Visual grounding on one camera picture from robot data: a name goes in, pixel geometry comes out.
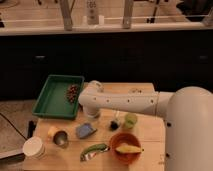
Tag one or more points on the blue sponge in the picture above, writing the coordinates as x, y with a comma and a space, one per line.
85, 130

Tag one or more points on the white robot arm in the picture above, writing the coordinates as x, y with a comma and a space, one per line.
187, 114

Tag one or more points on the bunch of red grapes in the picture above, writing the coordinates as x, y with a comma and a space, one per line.
72, 93

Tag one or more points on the black head white brush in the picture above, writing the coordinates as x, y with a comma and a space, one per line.
114, 124

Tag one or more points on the green plastic cup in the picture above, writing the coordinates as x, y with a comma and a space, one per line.
130, 120

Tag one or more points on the green plastic tray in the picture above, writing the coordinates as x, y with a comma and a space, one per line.
52, 101

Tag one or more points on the yellow corn cob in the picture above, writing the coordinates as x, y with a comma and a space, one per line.
128, 149

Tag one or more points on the steel cup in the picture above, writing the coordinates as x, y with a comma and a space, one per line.
58, 136

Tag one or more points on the orange bowl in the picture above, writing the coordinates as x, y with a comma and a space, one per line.
124, 138

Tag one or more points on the white paper cup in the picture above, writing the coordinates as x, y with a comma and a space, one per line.
33, 147

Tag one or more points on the green handled fork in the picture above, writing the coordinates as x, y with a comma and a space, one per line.
92, 150

